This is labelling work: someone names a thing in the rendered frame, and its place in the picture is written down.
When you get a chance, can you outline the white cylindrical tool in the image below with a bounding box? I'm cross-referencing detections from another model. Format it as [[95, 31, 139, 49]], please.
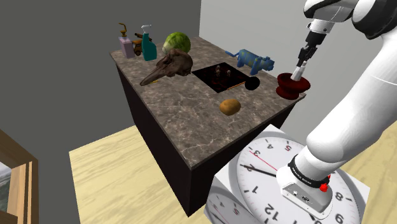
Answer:
[[289, 60, 308, 82]]

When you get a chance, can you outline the dark red vase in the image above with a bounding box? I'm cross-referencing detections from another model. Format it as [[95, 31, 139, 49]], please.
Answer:
[[275, 72, 311, 101]]

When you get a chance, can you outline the blue toy animal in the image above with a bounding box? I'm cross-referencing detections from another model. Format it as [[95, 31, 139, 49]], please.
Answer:
[[225, 48, 275, 76]]

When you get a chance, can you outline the black square inset panel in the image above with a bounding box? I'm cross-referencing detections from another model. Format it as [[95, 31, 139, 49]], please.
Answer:
[[191, 62, 253, 94]]

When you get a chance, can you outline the brown potato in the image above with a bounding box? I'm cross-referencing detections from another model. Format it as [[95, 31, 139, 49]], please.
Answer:
[[218, 98, 242, 117]]

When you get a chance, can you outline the green cabbage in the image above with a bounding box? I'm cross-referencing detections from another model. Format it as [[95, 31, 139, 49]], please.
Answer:
[[162, 32, 192, 55]]

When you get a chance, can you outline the brown animal skull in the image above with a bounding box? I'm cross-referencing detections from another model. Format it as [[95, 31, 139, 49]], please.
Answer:
[[139, 48, 193, 87]]

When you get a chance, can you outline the clock patterned robot stand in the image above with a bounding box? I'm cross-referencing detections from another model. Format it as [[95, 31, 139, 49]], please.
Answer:
[[203, 123, 372, 224]]

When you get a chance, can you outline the teal spray bottle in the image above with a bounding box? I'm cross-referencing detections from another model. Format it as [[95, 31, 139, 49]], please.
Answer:
[[141, 24, 158, 62]]

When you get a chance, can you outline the orange toy truck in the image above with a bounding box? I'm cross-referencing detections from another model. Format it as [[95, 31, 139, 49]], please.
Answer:
[[132, 32, 153, 57]]

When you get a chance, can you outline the pink soap dispenser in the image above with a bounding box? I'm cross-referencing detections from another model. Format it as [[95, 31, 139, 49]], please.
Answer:
[[118, 22, 136, 59]]

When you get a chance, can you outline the dark kitchen island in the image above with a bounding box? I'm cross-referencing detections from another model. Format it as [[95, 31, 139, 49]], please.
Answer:
[[109, 36, 307, 218]]

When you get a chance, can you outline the wooden framed window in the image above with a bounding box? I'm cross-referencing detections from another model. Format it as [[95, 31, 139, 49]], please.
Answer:
[[0, 129, 40, 224]]

